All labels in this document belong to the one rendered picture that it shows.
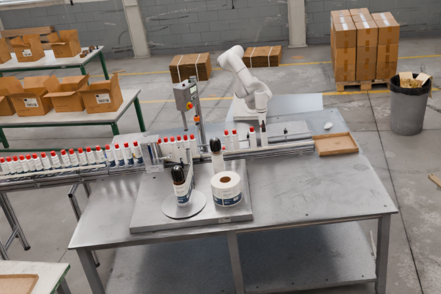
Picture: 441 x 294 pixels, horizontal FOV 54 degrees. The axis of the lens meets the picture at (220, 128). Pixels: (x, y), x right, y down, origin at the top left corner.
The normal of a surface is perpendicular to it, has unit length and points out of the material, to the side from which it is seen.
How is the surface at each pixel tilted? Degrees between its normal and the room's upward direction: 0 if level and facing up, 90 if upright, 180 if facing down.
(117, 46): 90
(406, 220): 0
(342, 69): 87
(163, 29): 90
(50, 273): 0
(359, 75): 92
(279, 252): 1
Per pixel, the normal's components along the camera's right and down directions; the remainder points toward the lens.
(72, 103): -0.16, 0.47
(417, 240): -0.13, -0.87
